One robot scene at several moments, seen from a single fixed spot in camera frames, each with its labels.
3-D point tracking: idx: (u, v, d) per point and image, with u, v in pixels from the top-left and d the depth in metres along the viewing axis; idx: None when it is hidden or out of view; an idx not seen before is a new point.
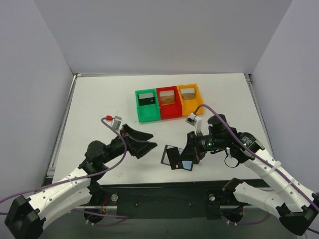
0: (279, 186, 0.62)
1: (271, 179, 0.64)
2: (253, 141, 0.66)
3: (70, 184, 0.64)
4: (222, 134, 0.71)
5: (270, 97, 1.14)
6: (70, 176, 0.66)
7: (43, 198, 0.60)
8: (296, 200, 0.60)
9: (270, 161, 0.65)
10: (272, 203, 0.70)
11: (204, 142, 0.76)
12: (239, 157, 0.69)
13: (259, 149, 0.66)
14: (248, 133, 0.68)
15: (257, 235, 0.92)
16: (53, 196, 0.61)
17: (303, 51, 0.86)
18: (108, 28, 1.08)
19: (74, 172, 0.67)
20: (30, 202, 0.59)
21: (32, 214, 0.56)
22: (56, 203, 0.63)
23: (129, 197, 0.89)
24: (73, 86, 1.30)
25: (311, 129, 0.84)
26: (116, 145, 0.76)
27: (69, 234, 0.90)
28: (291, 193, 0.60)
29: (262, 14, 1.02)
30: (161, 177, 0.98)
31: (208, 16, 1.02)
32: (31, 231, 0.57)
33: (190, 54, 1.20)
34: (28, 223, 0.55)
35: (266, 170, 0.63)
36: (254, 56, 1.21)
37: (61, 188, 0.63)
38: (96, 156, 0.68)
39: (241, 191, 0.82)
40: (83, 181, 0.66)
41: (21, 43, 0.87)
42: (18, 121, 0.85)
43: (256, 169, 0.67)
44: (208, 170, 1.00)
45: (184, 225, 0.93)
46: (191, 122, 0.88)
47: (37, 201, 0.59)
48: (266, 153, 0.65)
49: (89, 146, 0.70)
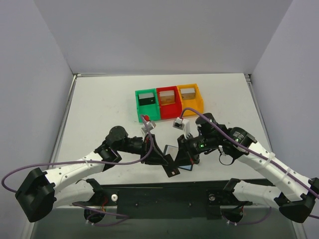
0: (276, 178, 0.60)
1: (267, 173, 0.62)
2: (245, 136, 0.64)
3: (85, 166, 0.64)
4: (212, 132, 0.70)
5: (270, 97, 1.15)
6: (86, 158, 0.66)
7: (59, 174, 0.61)
8: (294, 189, 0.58)
9: (264, 153, 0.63)
10: (270, 195, 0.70)
11: (196, 145, 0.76)
12: (233, 153, 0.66)
13: (251, 143, 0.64)
14: (239, 128, 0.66)
15: (258, 235, 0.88)
16: (68, 174, 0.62)
17: (303, 51, 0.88)
18: (109, 28, 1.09)
19: (89, 154, 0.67)
20: (47, 176, 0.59)
21: (48, 187, 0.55)
22: (69, 182, 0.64)
23: (128, 197, 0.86)
24: (73, 86, 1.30)
25: (311, 127, 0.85)
26: (134, 143, 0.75)
27: (69, 234, 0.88)
28: (289, 183, 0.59)
29: (261, 15, 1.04)
30: (162, 177, 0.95)
31: (209, 16, 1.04)
32: (42, 207, 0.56)
33: (190, 55, 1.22)
34: (42, 195, 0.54)
35: (261, 163, 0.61)
36: (253, 56, 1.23)
37: (76, 168, 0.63)
38: (117, 140, 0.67)
39: (240, 189, 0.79)
40: (98, 166, 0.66)
41: (22, 40, 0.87)
42: (18, 118, 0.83)
43: (250, 164, 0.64)
44: (208, 171, 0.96)
45: (183, 226, 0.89)
46: (178, 127, 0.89)
47: (54, 176, 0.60)
48: (258, 147, 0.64)
49: (112, 130, 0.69)
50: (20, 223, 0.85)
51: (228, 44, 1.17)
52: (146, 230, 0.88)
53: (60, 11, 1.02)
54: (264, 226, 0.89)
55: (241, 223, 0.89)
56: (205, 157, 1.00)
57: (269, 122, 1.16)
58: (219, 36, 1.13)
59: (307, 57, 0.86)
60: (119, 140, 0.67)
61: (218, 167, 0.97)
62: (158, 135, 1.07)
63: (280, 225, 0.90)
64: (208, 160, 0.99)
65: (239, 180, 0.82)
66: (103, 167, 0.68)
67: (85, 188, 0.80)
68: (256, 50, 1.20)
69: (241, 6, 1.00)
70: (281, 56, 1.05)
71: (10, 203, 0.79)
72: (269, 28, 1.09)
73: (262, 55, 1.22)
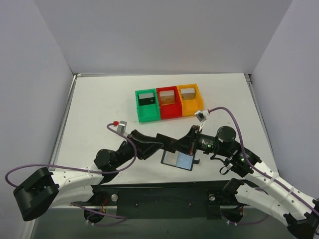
0: (280, 196, 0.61)
1: (271, 191, 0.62)
2: (251, 155, 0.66)
3: (87, 175, 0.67)
4: (228, 148, 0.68)
5: (270, 97, 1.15)
6: (88, 168, 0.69)
7: (64, 178, 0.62)
8: (298, 208, 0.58)
9: (268, 172, 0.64)
10: (278, 210, 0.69)
11: (205, 142, 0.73)
12: (238, 171, 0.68)
13: (256, 163, 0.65)
14: (247, 149, 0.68)
15: (258, 235, 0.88)
16: (72, 179, 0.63)
17: (303, 51, 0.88)
18: (108, 29, 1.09)
19: (92, 165, 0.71)
20: (52, 177, 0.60)
21: (52, 187, 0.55)
22: (68, 188, 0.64)
23: (128, 197, 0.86)
24: (73, 86, 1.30)
25: (311, 127, 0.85)
26: (124, 151, 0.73)
27: (69, 234, 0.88)
28: (292, 202, 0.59)
29: (261, 15, 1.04)
30: (161, 178, 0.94)
31: (208, 16, 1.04)
32: (40, 207, 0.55)
33: (190, 54, 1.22)
34: (46, 194, 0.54)
35: (265, 181, 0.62)
36: (253, 56, 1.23)
37: (79, 176, 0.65)
38: (103, 165, 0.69)
39: (244, 193, 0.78)
40: (98, 178, 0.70)
41: (22, 40, 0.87)
42: (18, 118, 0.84)
43: (256, 181, 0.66)
44: (207, 171, 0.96)
45: (184, 226, 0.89)
46: (201, 118, 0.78)
47: (58, 178, 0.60)
48: (263, 166, 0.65)
49: (98, 154, 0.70)
50: (20, 223, 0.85)
51: (228, 44, 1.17)
52: (145, 231, 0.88)
53: (60, 11, 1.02)
54: (263, 227, 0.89)
55: (241, 223, 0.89)
56: (205, 158, 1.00)
57: (269, 122, 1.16)
58: (219, 36, 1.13)
59: (307, 58, 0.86)
60: (104, 165, 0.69)
61: (217, 167, 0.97)
62: None
63: (281, 226, 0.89)
64: (208, 161, 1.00)
65: (242, 183, 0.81)
66: (100, 180, 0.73)
67: (84, 189, 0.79)
68: (256, 51, 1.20)
69: (241, 6, 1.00)
70: (280, 56, 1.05)
71: (10, 204, 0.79)
72: (270, 28, 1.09)
73: (262, 55, 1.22)
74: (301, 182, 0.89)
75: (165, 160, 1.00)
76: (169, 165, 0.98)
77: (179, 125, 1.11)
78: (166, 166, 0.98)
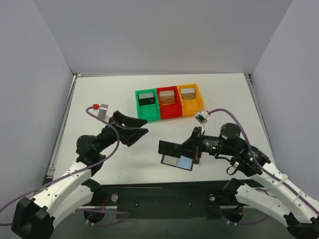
0: (287, 199, 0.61)
1: (279, 193, 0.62)
2: (259, 155, 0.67)
3: (72, 178, 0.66)
4: (234, 146, 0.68)
5: (270, 97, 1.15)
6: (70, 171, 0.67)
7: (48, 195, 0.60)
8: (304, 212, 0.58)
9: (277, 174, 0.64)
10: (279, 210, 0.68)
11: (210, 143, 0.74)
12: (245, 171, 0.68)
13: (265, 164, 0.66)
14: (254, 148, 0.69)
15: (258, 235, 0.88)
16: (58, 192, 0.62)
17: (304, 51, 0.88)
18: (108, 29, 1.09)
19: (73, 166, 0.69)
20: (36, 202, 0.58)
21: (41, 212, 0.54)
22: (61, 199, 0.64)
23: (128, 197, 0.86)
24: (73, 86, 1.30)
25: (311, 127, 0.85)
26: (105, 135, 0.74)
27: (69, 234, 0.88)
28: (299, 205, 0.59)
29: (261, 15, 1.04)
30: (161, 178, 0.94)
31: (208, 17, 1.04)
32: (42, 228, 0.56)
33: (190, 54, 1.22)
34: (38, 221, 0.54)
35: (273, 183, 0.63)
36: (253, 56, 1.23)
37: (63, 184, 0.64)
38: (87, 150, 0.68)
39: (245, 194, 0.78)
40: (84, 173, 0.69)
41: (22, 41, 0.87)
42: (18, 119, 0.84)
43: (264, 183, 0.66)
44: (207, 172, 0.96)
45: (183, 226, 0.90)
46: (201, 120, 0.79)
47: (43, 199, 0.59)
48: (272, 168, 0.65)
49: (78, 143, 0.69)
50: None
51: (228, 45, 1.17)
52: (145, 230, 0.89)
53: (60, 11, 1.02)
54: (263, 227, 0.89)
55: (241, 223, 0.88)
56: (205, 158, 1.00)
57: (269, 122, 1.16)
58: (219, 36, 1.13)
59: (307, 58, 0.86)
60: (90, 149, 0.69)
61: (217, 167, 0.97)
62: (158, 136, 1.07)
63: (280, 226, 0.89)
64: (208, 161, 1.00)
65: (242, 183, 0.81)
66: (90, 173, 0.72)
67: (82, 192, 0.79)
68: (256, 51, 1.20)
69: (241, 6, 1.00)
70: (280, 56, 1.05)
71: (11, 204, 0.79)
72: (270, 28, 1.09)
73: (262, 55, 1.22)
74: (301, 182, 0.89)
75: (165, 160, 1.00)
76: (169, 165, 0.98)
77: (179, 125, 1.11)
78: (166, 166, 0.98)
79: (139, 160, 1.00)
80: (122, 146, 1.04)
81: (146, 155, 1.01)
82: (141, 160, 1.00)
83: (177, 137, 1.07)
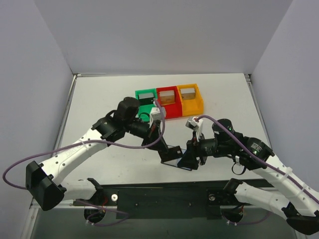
0: (291, 193, 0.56)
1: (283, 187, 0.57)
2: (263, 148, 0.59)
3: (83, 147, 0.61)
4: (229, 141, 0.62)
5: (270, 96, 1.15)
6: (83, 139, 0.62)
7: (56, 164, 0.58)
8: (308, 206, 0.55)
9: (281, 168, 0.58)
10: (277, 204, 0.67)
11: (208, 148, 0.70)
12: (248, 166, 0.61)
13: (269, 156, 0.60)
14: (256, 139, 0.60)
15: (258, 235, 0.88)
16: (66, 162, 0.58)
17: (304, 51, 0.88)
18: (108, 29, 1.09)
19: (87, 133, 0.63)
20: (43, 169, 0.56)
21: (47, 180, 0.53)
22: (70, 169, 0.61)
23: (128, 197, 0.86)
24: (73, 86, 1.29)
25: (311, 127, 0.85)
26: (139, 126, 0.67)
27: (69, 234, 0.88)
28: (304, 199, 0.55)
29: (260, 15, 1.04)
30: (161, 178, 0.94)
31: (208, 16, 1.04)
32: (49, 197, 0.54)
33: (190, 54, 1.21)
34: (42, 189, 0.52)
35: (278, 178, 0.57)
36: (253, 56, 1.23)
37: (73, 152, 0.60)
38: (132, 107, 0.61)
39: (243, 192, 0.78)
40: (96, 146, 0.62)
41: (22, 40, 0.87)
42: (18, 117, 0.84)
43: (266, 176, 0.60)
44: (208, 172, 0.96)
45: (184, 226, 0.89)
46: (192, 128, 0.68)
47: (50, 167, 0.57)
48: (276, 160, 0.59)
49: (125, 98, 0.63)
50: (20, 224, 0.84)
51: (228, 44, 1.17)
52: (145, 230, 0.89)
53: (60, 10, 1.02)
54: (263, 226, 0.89)
55: (241, 223, 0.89)
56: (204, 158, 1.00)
57: (269, 122, 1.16)
58: (219, 35, 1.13)
59: (307, 57, 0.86)
60: (113, 116, 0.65)
61: (217, 167, 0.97)
62: None
63: (280, 225, 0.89)
64: (208, 161, 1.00)
65: (241, 183, 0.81)
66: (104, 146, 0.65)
67: (87, 185, 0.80)
68: (256, 50, 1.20)
69: (241, 5, 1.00)
70: (281, 56, 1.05)
71: (10, 203, 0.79)
72: (270, 28, 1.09)
73: (262, 55, 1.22)
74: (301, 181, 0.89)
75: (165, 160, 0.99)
76: (169, 164, 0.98)
77: (179, 125, 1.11)
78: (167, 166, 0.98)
79: (139, 160, 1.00)
80: (122, 146, 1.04)
81: (146, 154, 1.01)
82: (141, 159, 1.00)
83: (177, 138, 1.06)
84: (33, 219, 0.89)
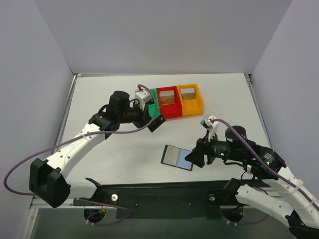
0: (300, 205, 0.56)
1: (292, 199, 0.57)
2: (276, 160, 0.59)
3: (84, 140, 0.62)
4: (242, 149, 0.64)
5: (270, 96, 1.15)
6: (83, 132, 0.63)
7: (61, 157, 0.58)
8: (316, 219, 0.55)
9: (292, 179, 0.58)
10: (280, 211, 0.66)
11: (217, 149, 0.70)
12: (260, 175, 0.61)
13: (281, 168, 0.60)
14: (270, 149, 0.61)
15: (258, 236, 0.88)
16: (70, 154, 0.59)
17: (304, 51, 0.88)
18: (108, 29, 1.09)
19: (85, 127, 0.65)
20: (49, 164, 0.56)
21: (55, 173, 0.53)
22: (74, 163, 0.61)
23: (128, 197, 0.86)
24: (73, 86, 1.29)
25: (311, 127, 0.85)
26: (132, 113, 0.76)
27: (69, 234, 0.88)
28: (312, 212, 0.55)
29: (260, 15, 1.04)
30: (162, 178, 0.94)
31: (208, 17, 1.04)
32: (58, 190, 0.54)
33: (190, 54, 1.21)
34: (52, 182, 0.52)
35: (288, 189, 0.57)
36: (253, 56, 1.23)
37: (76, 145, 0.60)
38: (124, 97, 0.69)
39: (245, 194, 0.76)
40: (96, 138, 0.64)
41: (22, 40, 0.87)
42: (18, 117, 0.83)
43: (276, 186, 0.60)
44: (208, 172, 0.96)
45: (184, 226, 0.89)
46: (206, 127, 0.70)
47: (56, 161, 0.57)
48: (288, 172, 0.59)
49: (115, 92, 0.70)
50: (20, 224, 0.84)
51: (228, 44, 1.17)
52: (145, 231, 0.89)
53: (60, 11, 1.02)
54: (263, 227, 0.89)
55: (241, 223, 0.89)
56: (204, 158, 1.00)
57: (269, 122, 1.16)
58: (219, 35, 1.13)
59: (307, 58, 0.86)
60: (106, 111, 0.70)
61: (218, 167, 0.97)
62: (158, 136, 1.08)
63: (280, 226, 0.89)
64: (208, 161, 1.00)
65: (242, 184, 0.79)
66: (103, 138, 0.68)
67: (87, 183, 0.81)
68: (256, 51, 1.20)
69: (241, 6, 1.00)
70: (281, 56, 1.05)
71: (10, 203, 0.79)
72: (270, 28, 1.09)
73: (262, 55, 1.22)
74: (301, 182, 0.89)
75: (165, 159, 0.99)
76: (169, 164, 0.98)
77: (179, 125, 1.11)
78: (167, 166, 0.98)
79: (139, 160, 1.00)
80: (122, 146, 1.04)
81: (146, 154, 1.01)
82: (141, 159, 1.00)
83: (177, 138, 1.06)
84: (33, 219, 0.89)
